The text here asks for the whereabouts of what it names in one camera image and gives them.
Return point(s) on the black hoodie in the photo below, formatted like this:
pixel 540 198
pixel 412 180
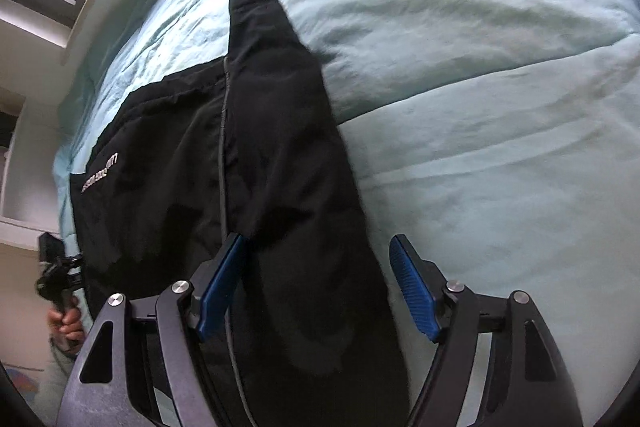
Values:
pixel 260 167

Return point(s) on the person's left hand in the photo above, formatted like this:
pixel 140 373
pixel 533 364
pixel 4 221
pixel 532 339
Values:
pixel 67 322

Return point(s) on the white shelf unit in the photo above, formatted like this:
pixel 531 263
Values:
pixel 25 157

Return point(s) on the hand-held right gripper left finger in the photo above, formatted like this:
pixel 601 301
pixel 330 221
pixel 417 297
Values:
pixel 220 282

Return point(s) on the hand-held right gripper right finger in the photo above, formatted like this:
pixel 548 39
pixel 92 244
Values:
pixel 415 287

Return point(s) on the light green quilt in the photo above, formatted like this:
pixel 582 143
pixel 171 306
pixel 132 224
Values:
pixel 475 107

